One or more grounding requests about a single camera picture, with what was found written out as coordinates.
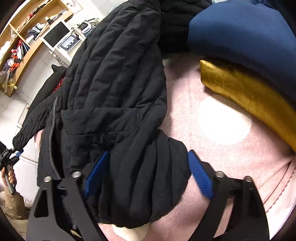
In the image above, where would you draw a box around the black quilted coat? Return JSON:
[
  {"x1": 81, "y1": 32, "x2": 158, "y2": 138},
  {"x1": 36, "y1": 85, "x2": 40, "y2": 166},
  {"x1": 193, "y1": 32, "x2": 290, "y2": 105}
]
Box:
[{"x1": 13, "y1": 1, "x2": 212, "y2": 228}]

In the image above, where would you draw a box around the person's left hand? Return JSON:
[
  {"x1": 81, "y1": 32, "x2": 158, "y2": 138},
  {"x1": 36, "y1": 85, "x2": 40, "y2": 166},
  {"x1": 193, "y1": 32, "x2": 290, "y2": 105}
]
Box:
[{"x1": 1, "y1": 165, "x2": 17, "y2": 186}]

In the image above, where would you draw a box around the folded black garment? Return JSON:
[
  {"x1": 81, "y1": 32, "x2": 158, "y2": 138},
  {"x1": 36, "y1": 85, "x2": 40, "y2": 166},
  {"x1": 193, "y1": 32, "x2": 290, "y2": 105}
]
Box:
[{"x1": 26, "y1": 64, "x2": 67, "y2": 118}]

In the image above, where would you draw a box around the pink polka dot bedsheet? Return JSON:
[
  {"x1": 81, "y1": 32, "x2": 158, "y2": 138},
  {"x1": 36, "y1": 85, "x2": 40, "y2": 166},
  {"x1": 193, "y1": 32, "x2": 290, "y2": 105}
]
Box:
[{"x1": 34, "y1": 54, "x2": 296, "y2": 241}]

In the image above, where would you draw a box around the folded red patterned garment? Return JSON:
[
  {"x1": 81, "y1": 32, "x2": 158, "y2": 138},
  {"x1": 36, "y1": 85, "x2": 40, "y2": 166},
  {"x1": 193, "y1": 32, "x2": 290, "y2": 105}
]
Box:
[{"x1": 52, "y1": 77, "x2": 64, "y2": 93}]

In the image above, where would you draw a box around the folded golden yellow garment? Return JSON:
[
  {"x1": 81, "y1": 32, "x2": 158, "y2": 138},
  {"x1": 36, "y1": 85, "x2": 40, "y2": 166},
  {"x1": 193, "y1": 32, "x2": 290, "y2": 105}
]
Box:
[{"x1": 200, "y1": 59, "x2": 295, "y2": 150}]

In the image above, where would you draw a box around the white medical cart machine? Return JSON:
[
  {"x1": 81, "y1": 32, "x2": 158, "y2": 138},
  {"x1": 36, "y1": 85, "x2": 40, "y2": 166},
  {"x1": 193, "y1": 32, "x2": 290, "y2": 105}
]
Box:
[{"x1": 41, "y1": 18, "x2": 99, "y2": 67}]

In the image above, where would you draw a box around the folded navy blue garment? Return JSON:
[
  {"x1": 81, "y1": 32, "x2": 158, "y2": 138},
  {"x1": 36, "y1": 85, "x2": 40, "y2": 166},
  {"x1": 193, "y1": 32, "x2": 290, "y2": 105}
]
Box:
[{"x1": 188, "y1": 1, "x2": 295, "y2": 101}]

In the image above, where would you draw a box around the wooden wall shelf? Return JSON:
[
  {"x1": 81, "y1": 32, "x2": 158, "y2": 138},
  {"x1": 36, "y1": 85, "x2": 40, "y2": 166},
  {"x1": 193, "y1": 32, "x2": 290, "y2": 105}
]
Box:
[{"x1": 1, "y1": 0, "x2": 74, "y2": 96}]

